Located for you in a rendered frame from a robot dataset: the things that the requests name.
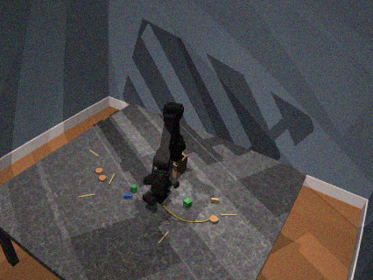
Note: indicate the green cylinder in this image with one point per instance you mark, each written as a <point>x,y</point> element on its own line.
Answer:
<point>133,188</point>

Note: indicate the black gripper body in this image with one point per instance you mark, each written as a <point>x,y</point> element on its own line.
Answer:
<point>151,198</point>

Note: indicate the green block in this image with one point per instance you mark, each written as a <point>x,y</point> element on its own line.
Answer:
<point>187,202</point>

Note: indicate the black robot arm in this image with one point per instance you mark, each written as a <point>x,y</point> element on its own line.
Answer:
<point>171,147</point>

